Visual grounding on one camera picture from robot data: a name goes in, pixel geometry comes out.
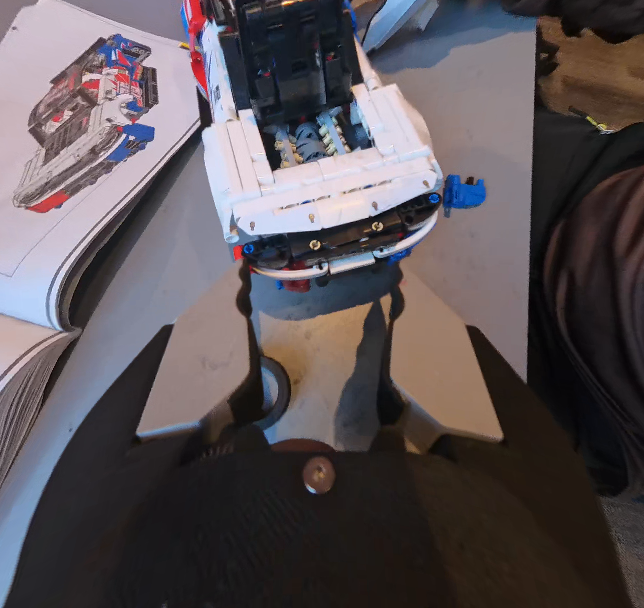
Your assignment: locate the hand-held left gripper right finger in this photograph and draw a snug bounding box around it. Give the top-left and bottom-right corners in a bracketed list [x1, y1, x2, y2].
[375, 266, 505, 451]

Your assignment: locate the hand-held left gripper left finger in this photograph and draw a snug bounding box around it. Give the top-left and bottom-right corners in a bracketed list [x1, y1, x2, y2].
[135, 261, 267, 440]

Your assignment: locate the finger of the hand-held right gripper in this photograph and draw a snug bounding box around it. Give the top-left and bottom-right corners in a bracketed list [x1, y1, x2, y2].
[360, 0, 444, 55]

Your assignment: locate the black toy tyre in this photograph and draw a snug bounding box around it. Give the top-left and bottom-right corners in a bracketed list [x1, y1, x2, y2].
[258, 355, 292, 431]

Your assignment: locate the blue toy brick connector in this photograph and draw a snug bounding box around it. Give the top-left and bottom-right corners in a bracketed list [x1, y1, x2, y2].
[442, 173, 488, 218]

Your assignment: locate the white brick model car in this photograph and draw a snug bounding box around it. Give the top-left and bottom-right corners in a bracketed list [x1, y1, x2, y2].
[170, 0, 445, 295]

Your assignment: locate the grey desk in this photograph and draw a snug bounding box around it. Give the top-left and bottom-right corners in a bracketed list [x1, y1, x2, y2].
[0, 0, 538, 543]

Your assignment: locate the open instruction booklet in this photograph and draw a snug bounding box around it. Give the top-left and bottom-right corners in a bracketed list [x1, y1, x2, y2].
[0, 0, 203, 490]

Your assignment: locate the black cord with yellow tip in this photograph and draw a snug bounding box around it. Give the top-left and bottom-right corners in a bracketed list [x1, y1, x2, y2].
[568, 106, 612, 136]

